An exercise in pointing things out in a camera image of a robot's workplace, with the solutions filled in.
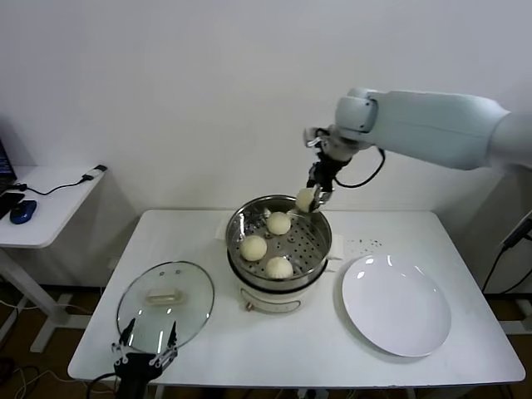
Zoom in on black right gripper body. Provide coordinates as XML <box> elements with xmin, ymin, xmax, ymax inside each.
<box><xmin>310</xmin><ymin>148</ymin><xmax>354</xmax><ymax>190</ymax></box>

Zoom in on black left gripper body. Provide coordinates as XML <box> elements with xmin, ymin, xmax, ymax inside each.
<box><xmin>114</xmin><ymin>353</ymin><xmax>164</xmax><ymax>399</ymax></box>

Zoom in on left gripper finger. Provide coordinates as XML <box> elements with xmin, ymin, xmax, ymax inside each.
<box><xmin>111</xmin><ymin>318</ymin><xmax>136</xmax><ymax>367</ymax></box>
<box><xmin>149</xmin><ymin>320</ymin><xmax>180</xmax><ymax>368</ymax></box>

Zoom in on white steamed baozi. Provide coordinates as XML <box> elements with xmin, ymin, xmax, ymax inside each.
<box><xmin>264</xmin><ymin>256</ymin><xmax>295</xmax><ymax>281</ymax></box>
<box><xmin>239</xmin><ymin>235</ymin><xmax>268</xmax><ymax>263</ymax></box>
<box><xmin>266</xmin><ymin>210</ymin><xmax>293</xmax><ymax>235</ymax></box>
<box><xmin>295</xmin><ymin>187</ymin><xmax>319</xmax><ymax>214</ymax></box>

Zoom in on round glass pot lid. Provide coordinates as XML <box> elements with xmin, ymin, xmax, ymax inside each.
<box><xmin>116</xmin><ymin>260</ymin><xmax>215</xmax><ymax>355</ymax></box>

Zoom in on perforated steel steamer basket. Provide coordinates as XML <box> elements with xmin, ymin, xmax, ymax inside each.
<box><xmin>213</xmin><ymin>193</ymin><xmax>346</xmax><ymax>293</ymax></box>

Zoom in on white round plate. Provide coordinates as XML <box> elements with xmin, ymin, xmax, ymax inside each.
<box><xmin>341</xmin><ymin>254</ymin><xmax>452</xmax><ymax>358</ymax></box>

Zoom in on white side desk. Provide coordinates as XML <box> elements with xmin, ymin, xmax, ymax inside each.
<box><xmin>0</xmin><ymin>165</ymin><xmax>108</xmax><ymax>355</ymax></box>

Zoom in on blue computer mouse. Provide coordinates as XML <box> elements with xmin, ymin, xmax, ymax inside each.
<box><xmin>7</xmin><ymin>199</ymin><xmax>37</xmax><ymax>227</ymax></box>

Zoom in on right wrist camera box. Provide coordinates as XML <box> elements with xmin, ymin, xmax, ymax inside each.
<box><xmin>303</xmin><ymin>126</ymin><xmax>330</xmax><ymax>149</ymax></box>

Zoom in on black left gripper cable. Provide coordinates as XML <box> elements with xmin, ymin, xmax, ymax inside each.
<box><xmin>84</xmin><ymin>372</ymin><xmax>122</xmax><ymax>399</ymax></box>

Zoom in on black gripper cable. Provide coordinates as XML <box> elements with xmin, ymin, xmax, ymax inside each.
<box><xmin>334</xmin><ymin>147</ymin><xmax>387</xmax><ymax>190</ymax></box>
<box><xmin>84</xmin><ymin>372</ymin><xmax>122</xmax><ymax>399</ymax></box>

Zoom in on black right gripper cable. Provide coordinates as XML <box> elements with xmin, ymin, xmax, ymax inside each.
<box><xmin>334</xmin><ymin>147</ymin><xmax>387</xmax><ymax>190</ymax></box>

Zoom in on thin black desk cable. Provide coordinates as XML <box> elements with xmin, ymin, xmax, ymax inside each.
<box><xmin>12</xmin><ymin>176</ymin><xmax>93</xmax><ymax>198</ymax></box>

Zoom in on black cable with plug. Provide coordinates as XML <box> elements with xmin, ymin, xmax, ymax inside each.
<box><xmin>481</xmin><ymin>209</ymin><xmax>532</xmax><ymax>294</ymax></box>

